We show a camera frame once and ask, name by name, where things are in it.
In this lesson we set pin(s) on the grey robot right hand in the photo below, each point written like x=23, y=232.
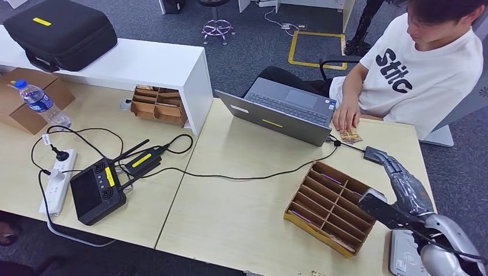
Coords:
x=410, y=190

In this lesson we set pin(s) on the person's right hand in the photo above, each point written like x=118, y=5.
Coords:
x=347, y=116

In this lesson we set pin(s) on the large cardboard divider tray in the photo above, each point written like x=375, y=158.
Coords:
x=328, y=209

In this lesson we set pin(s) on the person's right forearm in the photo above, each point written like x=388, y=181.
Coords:
x=352, y=84

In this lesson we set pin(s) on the autumn print card pile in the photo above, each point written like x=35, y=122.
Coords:
x=352, y=138

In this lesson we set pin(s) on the grey white card reader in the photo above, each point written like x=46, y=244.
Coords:
x=400, y=251

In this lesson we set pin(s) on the person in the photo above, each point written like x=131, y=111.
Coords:
x=419, y=76

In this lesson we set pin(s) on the small black adapter box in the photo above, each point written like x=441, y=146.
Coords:
x=368, y=153

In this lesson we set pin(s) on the black office chair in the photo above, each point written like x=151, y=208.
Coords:
x=335, y=59

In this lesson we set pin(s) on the grey laptop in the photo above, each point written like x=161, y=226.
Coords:
x=274, y=122

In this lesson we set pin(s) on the black jointed stand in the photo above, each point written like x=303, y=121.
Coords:
x=362, y=30

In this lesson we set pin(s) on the white office desk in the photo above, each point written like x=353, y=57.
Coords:
x=324, y=4

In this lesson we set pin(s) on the small yellow patterned scrap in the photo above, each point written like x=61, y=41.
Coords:
x=317, y=273

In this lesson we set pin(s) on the small cardboard divider tray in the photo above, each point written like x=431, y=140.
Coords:
x=159, y=108

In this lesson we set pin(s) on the black computer tower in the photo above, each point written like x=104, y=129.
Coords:
x=174, y=5

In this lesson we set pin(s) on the black module yellow label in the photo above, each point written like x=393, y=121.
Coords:
x=144, y=162

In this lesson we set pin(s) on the white desk shelf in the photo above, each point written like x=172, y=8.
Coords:
x=145, y=64

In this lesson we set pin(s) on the black screen remote controller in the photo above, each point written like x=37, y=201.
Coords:
x=94, y=195

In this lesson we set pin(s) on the black power plug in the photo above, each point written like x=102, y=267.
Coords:
x=61, y=155

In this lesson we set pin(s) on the white plug adapter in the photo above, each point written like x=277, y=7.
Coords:
x=55, y=175

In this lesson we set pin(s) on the white power strip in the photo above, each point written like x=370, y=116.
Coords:
x=57, y=186

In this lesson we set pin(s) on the black carrying case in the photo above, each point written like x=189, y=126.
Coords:
x=59, y=34

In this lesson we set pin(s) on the blue cap water bottle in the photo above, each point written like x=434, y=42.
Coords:
x=40, y=103

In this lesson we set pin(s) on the brown cardboard box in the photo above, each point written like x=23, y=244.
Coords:
x=15, y=106

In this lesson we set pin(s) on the white board corner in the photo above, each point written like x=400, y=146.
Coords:
x=16, y=3

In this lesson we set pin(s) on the bystander foot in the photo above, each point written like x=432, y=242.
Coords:
x=9, y=234

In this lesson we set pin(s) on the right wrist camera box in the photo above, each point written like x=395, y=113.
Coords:
x=381, y=209

